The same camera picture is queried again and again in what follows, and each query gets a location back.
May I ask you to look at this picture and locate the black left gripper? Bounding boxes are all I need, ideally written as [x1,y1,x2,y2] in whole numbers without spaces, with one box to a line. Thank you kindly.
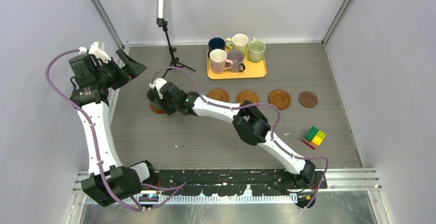
[96,49,146,90]

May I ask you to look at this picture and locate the dark green mug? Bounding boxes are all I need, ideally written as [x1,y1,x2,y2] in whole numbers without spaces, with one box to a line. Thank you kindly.
[147,88,162,110]

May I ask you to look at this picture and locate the brown wooden coaster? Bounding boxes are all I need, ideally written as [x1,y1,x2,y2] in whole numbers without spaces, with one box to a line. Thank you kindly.
[207,88,230,102]
[236,90,259,103]
[150,103,166,114]
[268,89,292,110]

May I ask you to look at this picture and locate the dark walnut small coaster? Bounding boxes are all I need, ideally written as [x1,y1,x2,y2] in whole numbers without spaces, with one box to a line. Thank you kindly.
[298,91,318,108]

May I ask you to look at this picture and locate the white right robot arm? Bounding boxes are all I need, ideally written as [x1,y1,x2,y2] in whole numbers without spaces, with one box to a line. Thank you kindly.
[149,78,315,188]

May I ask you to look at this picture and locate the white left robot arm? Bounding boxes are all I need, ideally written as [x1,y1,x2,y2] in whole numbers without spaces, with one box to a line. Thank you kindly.
[68,47,158,207]

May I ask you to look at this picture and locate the black tripod stand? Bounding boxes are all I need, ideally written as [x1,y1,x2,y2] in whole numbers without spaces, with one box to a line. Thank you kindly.
[156,0,196,72]

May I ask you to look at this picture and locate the pink mug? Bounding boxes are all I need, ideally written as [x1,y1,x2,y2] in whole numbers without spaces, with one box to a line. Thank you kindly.
[209,49,233,74]

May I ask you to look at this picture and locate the navy blue mug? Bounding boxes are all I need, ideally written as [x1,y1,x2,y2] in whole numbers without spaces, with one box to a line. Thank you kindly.
[208,37,226,54]

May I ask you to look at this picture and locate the mauve mug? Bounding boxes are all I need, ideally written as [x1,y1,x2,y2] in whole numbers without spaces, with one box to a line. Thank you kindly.
[227,49,246,72]

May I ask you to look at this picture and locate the yellow serving tray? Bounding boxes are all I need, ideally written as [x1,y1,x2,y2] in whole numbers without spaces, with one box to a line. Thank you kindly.
[207,49,267,80]

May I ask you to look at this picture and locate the yellow cream mug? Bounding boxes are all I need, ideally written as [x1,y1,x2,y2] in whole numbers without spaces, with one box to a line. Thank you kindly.
[226,33,249,54]

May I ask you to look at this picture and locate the light green mug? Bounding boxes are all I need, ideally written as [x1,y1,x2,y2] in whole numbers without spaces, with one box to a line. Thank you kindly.
[248,38,266,63]

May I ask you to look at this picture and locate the multicolour toy brick block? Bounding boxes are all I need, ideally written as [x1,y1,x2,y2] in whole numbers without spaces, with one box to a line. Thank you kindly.
[301,126,326,150]

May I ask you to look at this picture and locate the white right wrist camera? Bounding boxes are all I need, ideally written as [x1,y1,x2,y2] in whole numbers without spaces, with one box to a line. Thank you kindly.
[149,78,167,99]

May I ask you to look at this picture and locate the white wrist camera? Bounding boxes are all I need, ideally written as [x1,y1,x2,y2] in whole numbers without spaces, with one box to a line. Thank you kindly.
[149,78,167,99]
[79,40,112,63]

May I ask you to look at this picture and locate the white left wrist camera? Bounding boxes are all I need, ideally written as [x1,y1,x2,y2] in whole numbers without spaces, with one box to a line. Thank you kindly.
[79,40,112,63]

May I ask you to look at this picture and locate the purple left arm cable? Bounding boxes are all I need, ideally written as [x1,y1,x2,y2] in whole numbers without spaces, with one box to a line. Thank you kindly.
[45,49,187,213]

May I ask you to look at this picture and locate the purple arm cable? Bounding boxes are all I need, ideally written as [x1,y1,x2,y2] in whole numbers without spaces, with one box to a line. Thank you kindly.
[151,66,330,210]
[45,49,187,213]

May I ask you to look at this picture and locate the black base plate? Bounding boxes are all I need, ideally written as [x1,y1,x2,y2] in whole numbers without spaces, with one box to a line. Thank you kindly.
[144,169,322,197]

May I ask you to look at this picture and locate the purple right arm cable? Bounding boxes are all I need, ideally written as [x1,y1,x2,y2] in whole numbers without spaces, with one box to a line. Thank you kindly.
[151,66,330,210]

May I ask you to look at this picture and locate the aluminium frame rail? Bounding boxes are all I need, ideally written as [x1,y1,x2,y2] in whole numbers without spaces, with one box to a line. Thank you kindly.
[72,167,383,204]

